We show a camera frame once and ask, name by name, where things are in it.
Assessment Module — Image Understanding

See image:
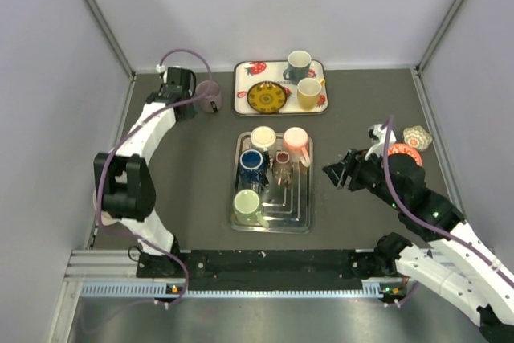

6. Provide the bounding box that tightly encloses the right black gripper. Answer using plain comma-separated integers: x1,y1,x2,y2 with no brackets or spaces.
321,145,404,210

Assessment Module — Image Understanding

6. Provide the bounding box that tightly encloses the purple mug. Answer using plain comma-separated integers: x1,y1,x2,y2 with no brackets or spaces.
195,80,222,113

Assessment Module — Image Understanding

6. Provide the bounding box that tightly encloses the pink mug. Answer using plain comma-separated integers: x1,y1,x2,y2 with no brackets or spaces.
282,127,311,168

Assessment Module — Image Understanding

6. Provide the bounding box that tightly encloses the dark blue mug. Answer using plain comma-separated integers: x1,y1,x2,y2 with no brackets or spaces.
238,149,269,188

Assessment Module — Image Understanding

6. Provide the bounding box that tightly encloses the light green mug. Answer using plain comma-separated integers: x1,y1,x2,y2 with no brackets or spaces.
233,189,269,229

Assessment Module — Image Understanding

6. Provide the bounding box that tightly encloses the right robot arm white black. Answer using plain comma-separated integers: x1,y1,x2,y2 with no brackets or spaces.
322,149,513,342

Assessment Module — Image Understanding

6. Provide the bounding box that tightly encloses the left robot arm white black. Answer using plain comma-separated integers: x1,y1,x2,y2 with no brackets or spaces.
93,66,197,276

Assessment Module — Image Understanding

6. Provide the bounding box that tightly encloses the small brown mug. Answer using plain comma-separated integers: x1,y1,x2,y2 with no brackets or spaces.
271,151,293,186

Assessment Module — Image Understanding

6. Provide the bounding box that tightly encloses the yellow mug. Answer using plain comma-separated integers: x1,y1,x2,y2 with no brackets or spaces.
297,78,325,111

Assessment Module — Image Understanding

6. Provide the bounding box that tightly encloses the cream white mug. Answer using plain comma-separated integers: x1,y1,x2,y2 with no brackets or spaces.
250,126,277,157

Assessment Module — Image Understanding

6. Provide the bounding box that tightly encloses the dark grey mug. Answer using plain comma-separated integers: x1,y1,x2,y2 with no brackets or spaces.
283,50,312,84

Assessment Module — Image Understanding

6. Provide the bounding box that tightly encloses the orange patterned small bowl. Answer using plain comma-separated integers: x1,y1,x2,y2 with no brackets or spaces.
388,143,422,166

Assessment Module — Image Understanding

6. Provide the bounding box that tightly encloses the steel metal tray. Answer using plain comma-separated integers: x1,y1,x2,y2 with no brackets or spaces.
230,130,316,235

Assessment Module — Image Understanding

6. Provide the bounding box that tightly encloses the green patterned small bowl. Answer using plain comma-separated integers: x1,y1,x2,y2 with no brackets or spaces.
402,125,433,152

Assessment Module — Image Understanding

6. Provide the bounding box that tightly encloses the strawberry pattern white tray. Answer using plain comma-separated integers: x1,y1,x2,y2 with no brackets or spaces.
234,59,328,116

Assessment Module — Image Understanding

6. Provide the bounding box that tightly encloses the yellow patterned plate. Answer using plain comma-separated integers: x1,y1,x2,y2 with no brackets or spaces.
246,81,288,115

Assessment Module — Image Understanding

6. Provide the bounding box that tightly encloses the beige wavy plate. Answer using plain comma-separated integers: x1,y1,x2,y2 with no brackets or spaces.
93,191,118,227

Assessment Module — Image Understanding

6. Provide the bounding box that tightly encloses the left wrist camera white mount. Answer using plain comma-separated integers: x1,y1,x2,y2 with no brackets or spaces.
156,64,168,83

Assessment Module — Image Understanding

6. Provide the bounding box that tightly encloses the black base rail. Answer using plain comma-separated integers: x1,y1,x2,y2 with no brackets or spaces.
136,248,406,292

